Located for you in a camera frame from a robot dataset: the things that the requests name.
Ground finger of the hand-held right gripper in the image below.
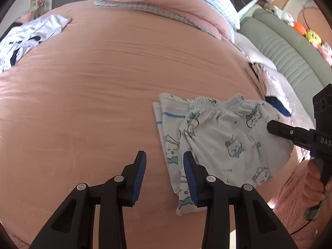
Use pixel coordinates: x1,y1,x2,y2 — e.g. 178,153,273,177
267,119,316,151

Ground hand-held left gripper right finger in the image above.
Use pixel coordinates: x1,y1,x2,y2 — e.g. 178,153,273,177
183,151,299,249

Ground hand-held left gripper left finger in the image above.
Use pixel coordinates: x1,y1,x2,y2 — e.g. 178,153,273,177
30,150,147,249

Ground light blue printed pants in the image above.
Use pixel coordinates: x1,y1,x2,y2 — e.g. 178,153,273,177
153,92,295,217

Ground white navy printed clothes pile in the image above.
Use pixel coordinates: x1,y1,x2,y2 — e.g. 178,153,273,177
0,14,72,73

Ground person's right hand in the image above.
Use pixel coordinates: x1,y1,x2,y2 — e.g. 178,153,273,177
303,161,325,208

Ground light grey blanket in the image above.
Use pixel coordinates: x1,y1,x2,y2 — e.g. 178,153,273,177
235,32,317,165

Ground folded pink garment navy collar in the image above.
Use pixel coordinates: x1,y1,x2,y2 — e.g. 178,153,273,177
248,61,292,117

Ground pink plush toy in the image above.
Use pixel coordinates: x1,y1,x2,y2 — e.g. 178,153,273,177
311,41,332,61

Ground yellow plush toy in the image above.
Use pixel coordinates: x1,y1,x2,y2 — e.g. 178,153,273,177
306,30,322,44

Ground pink bed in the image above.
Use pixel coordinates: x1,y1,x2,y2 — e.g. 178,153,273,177
0,0,293,247

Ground orange plush toy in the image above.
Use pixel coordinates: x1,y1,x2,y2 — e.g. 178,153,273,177
293,22,306,35

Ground white spotted plush toy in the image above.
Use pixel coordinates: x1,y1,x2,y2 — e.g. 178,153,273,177
272,5,295,26

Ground pink checked quilt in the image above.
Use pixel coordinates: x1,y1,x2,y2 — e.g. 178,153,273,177
86,0,240,40

